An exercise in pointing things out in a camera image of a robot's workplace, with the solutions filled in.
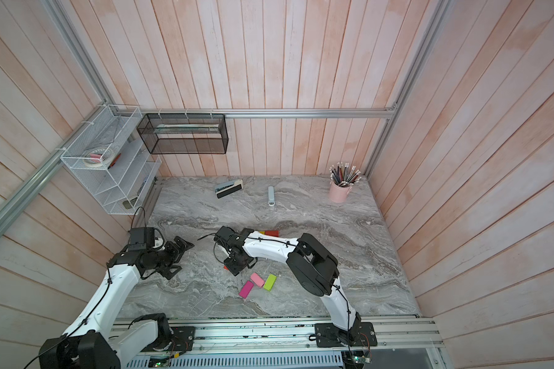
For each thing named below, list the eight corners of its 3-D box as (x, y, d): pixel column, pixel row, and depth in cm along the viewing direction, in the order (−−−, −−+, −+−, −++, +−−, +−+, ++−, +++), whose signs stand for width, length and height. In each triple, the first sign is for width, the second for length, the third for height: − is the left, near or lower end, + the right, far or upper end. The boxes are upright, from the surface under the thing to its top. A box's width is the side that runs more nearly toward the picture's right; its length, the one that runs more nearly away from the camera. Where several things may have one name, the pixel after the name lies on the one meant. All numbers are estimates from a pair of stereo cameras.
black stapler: (217, 199, 114) (216, 194, 111) (215, 191, 117) (213, 186, 114) (245, 190, 117) (244, 185, 114) (242, 183, 120) (241, 178, 117)
